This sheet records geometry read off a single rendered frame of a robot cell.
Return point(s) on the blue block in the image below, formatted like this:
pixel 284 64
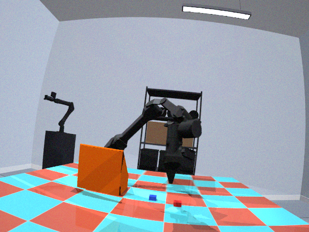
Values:
pixel 152 197

